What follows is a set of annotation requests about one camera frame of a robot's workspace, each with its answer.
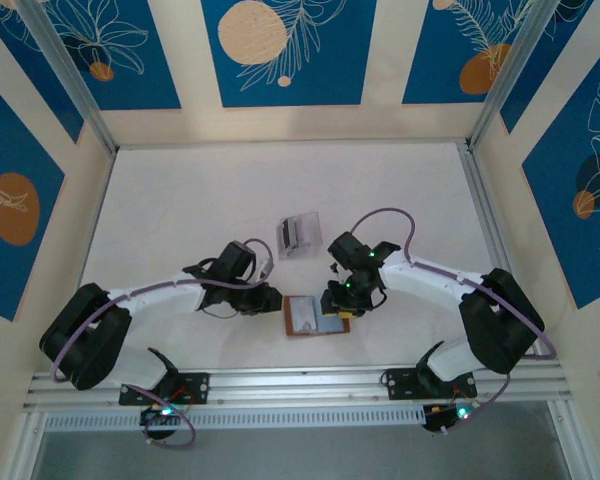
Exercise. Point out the brown leather card holder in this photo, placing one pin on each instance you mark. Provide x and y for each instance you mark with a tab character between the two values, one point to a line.
337	325

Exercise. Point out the white credit card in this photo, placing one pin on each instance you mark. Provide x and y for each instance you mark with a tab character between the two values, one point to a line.
302	315

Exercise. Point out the clear acrylic card box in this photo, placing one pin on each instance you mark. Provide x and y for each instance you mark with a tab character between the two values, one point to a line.
307	235

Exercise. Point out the dark credit card stack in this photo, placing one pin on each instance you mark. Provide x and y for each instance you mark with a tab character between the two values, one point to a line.
285	236

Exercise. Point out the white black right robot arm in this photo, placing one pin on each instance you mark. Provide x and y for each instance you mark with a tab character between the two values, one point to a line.
420	291

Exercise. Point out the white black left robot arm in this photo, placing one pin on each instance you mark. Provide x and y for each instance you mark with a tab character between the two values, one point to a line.
172	304

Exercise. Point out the right controller board green light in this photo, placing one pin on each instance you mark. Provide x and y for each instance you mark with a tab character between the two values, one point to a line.
445	417

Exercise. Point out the controller board green light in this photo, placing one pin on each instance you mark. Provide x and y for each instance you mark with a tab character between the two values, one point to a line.
445	417
156	412

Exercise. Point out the left controller board green light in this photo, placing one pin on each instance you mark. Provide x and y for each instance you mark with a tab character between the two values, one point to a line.
156	412

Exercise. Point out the grey metal panel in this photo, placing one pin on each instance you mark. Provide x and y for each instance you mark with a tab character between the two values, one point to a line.
300	457

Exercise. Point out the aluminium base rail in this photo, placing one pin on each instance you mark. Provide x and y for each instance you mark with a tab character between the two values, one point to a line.
300	382

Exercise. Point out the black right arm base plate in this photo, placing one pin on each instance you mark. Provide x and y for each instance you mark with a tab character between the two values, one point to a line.
400	382

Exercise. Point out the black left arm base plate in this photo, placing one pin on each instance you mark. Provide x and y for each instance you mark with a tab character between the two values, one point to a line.
197	387

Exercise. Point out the aluminium table side rail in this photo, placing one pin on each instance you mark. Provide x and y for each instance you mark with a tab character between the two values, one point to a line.
485	210

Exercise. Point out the aluminium frame post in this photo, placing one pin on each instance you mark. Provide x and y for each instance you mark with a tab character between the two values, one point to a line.
510	80
70	75

